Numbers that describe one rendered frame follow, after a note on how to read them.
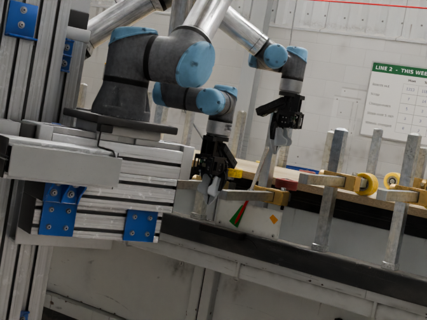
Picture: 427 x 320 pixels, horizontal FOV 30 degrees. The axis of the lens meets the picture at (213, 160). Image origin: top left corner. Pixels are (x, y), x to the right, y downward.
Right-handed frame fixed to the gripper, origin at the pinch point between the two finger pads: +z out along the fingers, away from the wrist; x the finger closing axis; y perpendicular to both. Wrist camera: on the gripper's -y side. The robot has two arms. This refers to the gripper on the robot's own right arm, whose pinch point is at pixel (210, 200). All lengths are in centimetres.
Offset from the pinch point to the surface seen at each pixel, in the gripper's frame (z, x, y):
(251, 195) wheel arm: -2.3, 1.5, -22.5
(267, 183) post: -6.0, -2.3, -38.8
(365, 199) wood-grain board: -7, 28, -55
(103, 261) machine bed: 45, -89, -63
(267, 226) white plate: 8.6, 1.1, -37.6
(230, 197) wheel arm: -1.5, 1.5, -9.5
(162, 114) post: -23, -52, -38
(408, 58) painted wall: -138, -218, -735
